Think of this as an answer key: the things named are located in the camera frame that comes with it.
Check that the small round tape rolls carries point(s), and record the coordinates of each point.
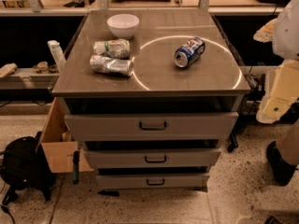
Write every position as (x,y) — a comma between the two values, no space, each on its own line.
(43,67)

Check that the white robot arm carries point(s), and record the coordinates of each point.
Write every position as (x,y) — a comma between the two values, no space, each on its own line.
(283,32)

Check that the grey drawer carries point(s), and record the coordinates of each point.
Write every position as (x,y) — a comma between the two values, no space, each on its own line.
(153,127)
(152,181)
(151,158)

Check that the white bowl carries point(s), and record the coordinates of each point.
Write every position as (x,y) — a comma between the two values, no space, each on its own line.
(123,25)

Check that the green white crushed bottle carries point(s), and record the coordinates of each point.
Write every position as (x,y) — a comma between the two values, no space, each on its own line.
(117,48)

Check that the silver crushed can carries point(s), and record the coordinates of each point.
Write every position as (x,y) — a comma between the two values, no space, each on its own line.
(106,65)

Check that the beige trouser leg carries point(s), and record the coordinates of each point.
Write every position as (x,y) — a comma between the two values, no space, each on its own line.
(288,145)

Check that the white plastic bottle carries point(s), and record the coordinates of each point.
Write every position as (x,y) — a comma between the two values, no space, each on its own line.
(57,54)

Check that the grey drawer cabinet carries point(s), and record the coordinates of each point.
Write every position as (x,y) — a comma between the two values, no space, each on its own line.
(212,84)

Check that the grey bottom drawer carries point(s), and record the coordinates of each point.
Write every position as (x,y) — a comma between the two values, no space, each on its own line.
(152,181)

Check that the grey top drawer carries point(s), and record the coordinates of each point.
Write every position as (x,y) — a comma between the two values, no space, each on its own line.
(153,127)

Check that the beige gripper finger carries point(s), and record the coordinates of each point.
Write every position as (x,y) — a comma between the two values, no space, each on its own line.
(265,33)
(281,91)

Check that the cardboard box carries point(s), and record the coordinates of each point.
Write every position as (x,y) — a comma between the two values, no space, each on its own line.
(59,145)

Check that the black shoe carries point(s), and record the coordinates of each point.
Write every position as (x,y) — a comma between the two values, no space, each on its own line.
(281,170)

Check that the blue pepsi can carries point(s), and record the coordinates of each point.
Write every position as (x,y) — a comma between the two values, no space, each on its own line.
(189,52)

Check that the black backpack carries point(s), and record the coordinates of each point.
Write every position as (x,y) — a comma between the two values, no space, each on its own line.
(25,166)

